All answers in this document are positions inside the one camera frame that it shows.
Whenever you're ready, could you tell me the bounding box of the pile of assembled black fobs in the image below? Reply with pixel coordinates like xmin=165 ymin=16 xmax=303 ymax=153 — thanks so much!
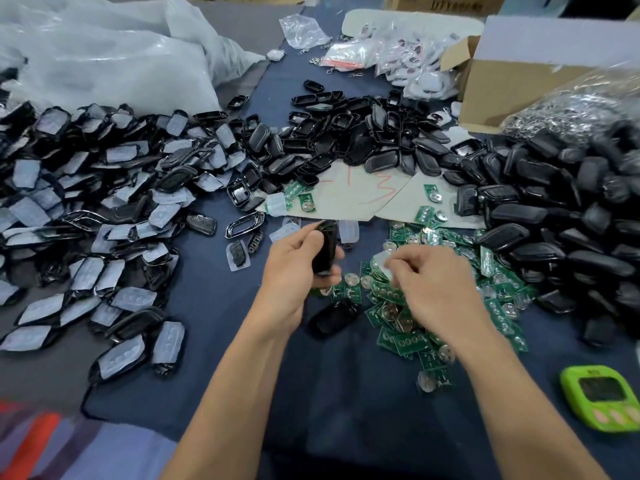
xmin=455 ymin=119 xmax=640 ymax=346

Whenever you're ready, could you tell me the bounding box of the small crumpled clear plastic bag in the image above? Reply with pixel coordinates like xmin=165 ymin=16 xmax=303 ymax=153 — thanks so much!
xmin=279 ymin=15 xmax=331 ymax=51

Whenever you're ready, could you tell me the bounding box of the pile of black shell halves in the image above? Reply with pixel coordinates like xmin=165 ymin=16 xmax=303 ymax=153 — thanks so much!
xmin=225 ymin=79 xmax=481 ymax=211

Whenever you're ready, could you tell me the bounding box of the lone glossy black shell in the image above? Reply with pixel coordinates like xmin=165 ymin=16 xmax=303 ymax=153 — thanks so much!
xmin=305 ymin=299 xmax=363 ymax=341

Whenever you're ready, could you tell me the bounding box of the small clear film piece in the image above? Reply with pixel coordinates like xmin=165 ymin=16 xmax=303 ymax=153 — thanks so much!
xmin=337 ymin=219 xmax=361 ymax=245

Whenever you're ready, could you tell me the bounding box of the pile of shells with pads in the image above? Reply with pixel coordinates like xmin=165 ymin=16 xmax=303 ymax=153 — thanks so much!
xmin=0 ymin=75 xmax=266 ymax=386

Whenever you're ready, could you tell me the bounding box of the person's right forearm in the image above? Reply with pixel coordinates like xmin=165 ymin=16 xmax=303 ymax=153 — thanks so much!
xmin=445 ymin=329 xmax=611 ymax=480

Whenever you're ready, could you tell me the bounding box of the large white plastic bag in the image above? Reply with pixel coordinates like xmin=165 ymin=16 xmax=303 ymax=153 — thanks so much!
xmin=0 ymin=0 xmax=266 ymax=116

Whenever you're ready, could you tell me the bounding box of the pile of green circuit boards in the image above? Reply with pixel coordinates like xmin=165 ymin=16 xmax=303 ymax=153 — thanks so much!
xmin=285 ymin=179 xmax=536 ymax=394

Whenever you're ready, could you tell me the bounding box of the brown cardboard box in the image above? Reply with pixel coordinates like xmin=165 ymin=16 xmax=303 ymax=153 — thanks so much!
xmin=385 ymin=0 xmax=508 ymax=18

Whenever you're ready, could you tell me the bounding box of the person's left hand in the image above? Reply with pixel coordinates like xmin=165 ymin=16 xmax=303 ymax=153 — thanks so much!
xmin=252 ymin=221 xmax=346 ymax=336

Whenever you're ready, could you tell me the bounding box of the red blue striped bag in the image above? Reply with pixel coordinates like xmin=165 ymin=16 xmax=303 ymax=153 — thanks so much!
xmin=0 ymin=399 xmax=181 ymax=480

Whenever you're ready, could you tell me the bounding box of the clear bag with red label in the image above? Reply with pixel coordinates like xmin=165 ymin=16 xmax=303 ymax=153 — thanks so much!
xmin=320 ymin=39 xmax=383 ymax=73

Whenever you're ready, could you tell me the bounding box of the large open cardboard box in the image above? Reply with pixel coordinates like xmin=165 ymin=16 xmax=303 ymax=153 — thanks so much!
xmin=440 ymin=15 xmax=640 ymax=134

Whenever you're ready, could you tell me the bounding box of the yellow-green object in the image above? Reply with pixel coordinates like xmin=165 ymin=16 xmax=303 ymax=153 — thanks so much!
xmin=560 ymin=365 xmax=640 ymax=434

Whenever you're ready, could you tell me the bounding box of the clear plastic film piece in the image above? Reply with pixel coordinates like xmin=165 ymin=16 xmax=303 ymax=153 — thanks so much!
xmin=268 ymin=219 xmax=301 ymax=244

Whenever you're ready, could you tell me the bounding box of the clear bag of metal parts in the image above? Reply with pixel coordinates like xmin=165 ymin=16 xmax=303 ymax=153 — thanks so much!
xmin=502 ymin=75 xmax=640 ymax=146

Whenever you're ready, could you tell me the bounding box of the person's right hand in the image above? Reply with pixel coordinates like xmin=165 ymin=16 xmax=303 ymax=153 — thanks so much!
xmin=385 ymin=243 xmax=493 ymax=351

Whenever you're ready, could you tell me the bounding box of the person's left forearm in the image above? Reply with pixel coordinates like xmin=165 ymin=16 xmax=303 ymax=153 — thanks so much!
xmin=160 ymin=319 xmax=301 ymax=480

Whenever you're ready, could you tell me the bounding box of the heap of clear parts bags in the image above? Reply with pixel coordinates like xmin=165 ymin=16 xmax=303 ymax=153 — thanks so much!
xmin=375 ymin=25 xmax=459 ymax=101

